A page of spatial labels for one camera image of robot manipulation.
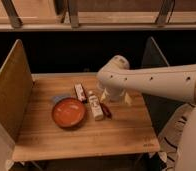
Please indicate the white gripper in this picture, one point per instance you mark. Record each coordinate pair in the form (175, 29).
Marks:
(114, 94)

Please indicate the white plastic bottle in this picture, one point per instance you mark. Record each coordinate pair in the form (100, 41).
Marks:
(95, 106)

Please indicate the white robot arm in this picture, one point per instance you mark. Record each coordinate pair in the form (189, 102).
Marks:
(172, 82)

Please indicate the red and white box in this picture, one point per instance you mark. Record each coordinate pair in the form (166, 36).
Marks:
(80, 93)

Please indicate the dark right side panel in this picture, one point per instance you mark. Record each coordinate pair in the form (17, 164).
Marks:
(160, 109)

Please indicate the orange round bowl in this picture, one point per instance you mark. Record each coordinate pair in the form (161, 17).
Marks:
(68, 112)

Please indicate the small blue-grey object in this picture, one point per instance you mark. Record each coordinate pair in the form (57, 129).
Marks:
(58, 98)

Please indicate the wooden left side panel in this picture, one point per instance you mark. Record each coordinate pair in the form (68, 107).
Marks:
(15, 88)

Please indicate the wooden shelf with brackets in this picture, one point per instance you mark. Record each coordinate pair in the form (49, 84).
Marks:
(97, 15)

